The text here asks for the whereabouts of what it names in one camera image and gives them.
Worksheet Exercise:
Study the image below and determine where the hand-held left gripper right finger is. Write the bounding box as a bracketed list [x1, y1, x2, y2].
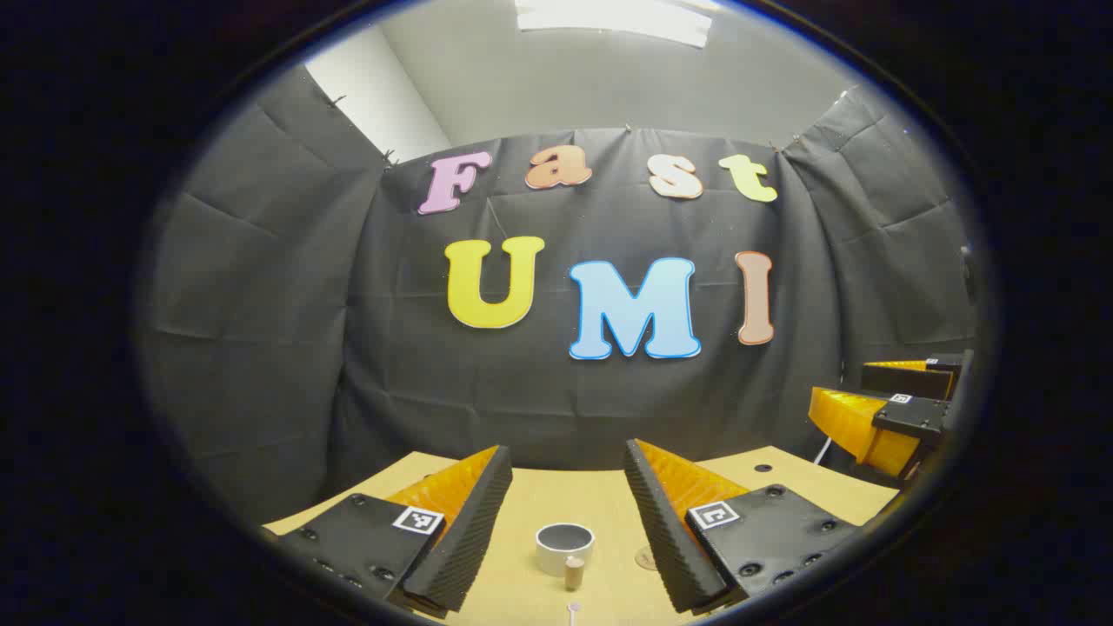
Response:
[623, 438, 860, 616]

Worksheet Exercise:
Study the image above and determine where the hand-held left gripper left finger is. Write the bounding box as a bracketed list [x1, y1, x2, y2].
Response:
[277, 445, 514, 620]

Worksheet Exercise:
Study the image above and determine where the white cup with wooden handle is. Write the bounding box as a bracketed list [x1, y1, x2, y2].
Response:
[536, 523, 596, 594]

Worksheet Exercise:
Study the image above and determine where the light wooden desktop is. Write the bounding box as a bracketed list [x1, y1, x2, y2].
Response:
[263, 445, 901, 625]

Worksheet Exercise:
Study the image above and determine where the black backdrop cloth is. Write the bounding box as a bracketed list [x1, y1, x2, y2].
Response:
[135, 65, 979, 523]

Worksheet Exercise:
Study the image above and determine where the ceiling light panel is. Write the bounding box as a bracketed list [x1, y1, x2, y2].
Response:
[515, 0, 714, 50]

